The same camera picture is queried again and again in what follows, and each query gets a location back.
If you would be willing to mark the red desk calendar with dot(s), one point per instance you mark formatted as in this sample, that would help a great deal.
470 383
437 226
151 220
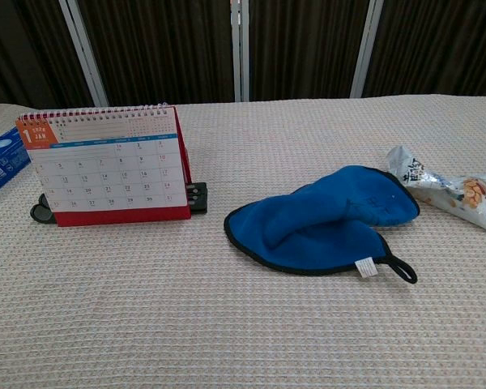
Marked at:
113 178

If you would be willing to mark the black plastic holder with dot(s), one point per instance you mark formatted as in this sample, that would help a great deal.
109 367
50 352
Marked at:
197 197

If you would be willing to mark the blue round cloth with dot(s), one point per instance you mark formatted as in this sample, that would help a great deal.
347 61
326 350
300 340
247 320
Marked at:
328 223

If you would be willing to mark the beige woven tablecloth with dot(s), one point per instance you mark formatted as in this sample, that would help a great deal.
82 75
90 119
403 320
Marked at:
243 304

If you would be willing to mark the silver snack bag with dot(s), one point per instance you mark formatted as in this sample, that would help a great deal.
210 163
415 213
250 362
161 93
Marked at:
449 190

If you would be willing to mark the blue cardboard box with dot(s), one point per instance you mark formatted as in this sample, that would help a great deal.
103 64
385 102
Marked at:
0 162

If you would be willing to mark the white partition frame post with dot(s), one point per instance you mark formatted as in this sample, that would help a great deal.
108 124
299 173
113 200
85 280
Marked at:
366 48
84 52
240 50

